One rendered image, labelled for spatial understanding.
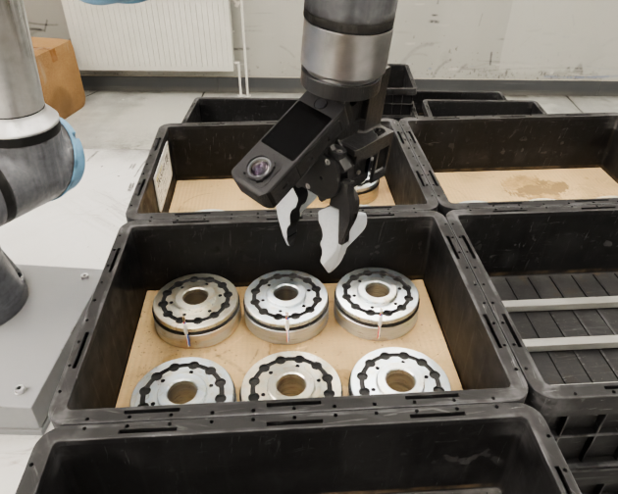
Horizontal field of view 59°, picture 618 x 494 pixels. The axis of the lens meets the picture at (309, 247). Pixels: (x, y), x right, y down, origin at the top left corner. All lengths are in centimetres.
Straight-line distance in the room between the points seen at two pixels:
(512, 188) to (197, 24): 288
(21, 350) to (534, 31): 354
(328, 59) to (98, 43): 344
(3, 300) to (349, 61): 60
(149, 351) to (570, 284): 55
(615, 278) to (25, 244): 99
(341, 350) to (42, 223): 74
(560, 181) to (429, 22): 276
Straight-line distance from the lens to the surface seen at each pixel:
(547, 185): 104
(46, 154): 85
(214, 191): 95
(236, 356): 64
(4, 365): 83
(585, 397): 53
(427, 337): 67
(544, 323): 74
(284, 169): 47
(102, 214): 120
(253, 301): 67
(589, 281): 83
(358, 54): 46
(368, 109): 53
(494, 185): 101
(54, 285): 93
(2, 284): 87
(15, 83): 82
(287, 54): 375
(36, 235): 118
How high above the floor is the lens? 130
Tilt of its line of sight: 36 degrees down
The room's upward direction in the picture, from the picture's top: straight up
